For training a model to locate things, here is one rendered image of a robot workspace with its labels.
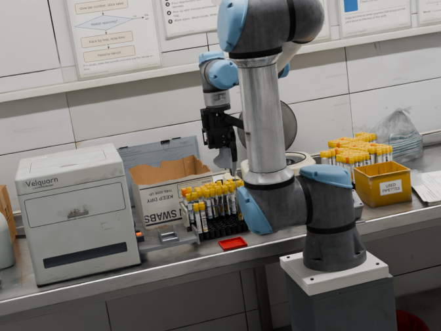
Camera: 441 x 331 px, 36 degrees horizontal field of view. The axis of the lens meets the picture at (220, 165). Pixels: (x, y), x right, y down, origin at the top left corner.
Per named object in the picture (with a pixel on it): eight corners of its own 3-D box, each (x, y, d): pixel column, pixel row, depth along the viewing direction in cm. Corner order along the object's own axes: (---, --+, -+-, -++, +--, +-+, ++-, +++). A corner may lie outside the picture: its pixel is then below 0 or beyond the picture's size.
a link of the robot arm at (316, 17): (336, -30, 141) (277, 48, 189) (287, -23, 139) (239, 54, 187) (349, 22, 140) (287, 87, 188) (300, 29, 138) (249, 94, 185)
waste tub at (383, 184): (371, 209, 202) (368, 176, 200) (355, 198, 215) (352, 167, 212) (413, 201, 204) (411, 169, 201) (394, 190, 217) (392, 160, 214)
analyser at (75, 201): (37, 288, 177) (12, 178, 170) (39, 255, 203) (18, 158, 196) (151, 263, 183) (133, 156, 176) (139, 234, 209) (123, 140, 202)
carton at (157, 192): (144, 231, 211) (136, 185, 208) (134, 207, 239) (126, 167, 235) (220, 215, 216) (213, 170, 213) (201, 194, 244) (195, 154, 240)
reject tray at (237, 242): (224, 251, 184) (223, 248, 184) (218, 243, 191) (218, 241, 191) (247, 245, 186) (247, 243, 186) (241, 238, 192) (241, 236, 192)
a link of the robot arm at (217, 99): (225, 87, 196) (232, 89, 188) (227, 102, 197) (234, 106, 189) (200, 91, 194) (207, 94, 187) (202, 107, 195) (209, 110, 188)
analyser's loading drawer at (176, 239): (126, 259, 182) (123, 242, 181) (124, 252, 189) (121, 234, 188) (200, 243, 187) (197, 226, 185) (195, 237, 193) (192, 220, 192)
